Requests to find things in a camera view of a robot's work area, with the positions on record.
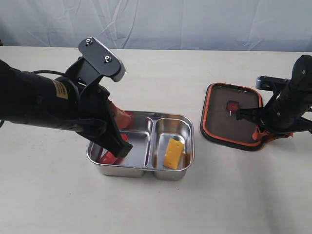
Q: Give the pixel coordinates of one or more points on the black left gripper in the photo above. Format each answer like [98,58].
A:
[91,110]

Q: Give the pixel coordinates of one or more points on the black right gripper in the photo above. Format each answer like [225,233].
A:
[271,125]

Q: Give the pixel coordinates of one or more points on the red toy sausage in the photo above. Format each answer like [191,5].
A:
[113,149]

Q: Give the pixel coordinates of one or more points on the dark transparent lunch box lid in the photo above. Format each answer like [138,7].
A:
[218,120]

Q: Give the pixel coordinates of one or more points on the yellow toy cheese wedge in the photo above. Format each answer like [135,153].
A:
[173,154]

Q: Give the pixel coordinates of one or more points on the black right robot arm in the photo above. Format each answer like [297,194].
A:
[295,99]

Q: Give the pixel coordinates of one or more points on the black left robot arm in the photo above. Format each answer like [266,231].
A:
[30,99]

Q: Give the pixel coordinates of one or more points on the stainless steel lunch box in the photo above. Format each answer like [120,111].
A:
[150,133]

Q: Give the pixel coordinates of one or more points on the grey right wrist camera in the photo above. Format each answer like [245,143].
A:
[268,83]

